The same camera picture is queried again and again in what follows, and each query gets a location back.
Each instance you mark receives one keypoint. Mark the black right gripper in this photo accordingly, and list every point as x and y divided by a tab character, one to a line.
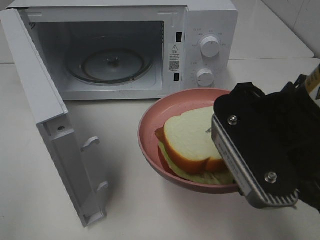
294	121

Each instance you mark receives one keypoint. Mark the white microwave knob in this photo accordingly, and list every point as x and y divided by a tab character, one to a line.
210	46
205	77

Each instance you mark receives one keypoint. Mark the toy sandwich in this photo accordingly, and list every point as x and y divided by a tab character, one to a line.
186	144

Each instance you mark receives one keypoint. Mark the pink round plate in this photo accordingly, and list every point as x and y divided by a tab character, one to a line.
155	118

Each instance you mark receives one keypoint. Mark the white microwave door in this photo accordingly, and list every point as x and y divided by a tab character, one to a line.
52	117

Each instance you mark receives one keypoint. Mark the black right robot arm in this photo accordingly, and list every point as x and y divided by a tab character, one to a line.
313	83

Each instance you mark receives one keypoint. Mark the white warning label sticker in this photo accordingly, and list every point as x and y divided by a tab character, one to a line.
174	56

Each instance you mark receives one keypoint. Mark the glass microwave turntable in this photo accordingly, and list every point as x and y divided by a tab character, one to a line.
108	67

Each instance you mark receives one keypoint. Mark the white microwave oven body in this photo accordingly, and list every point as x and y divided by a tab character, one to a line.
147	26

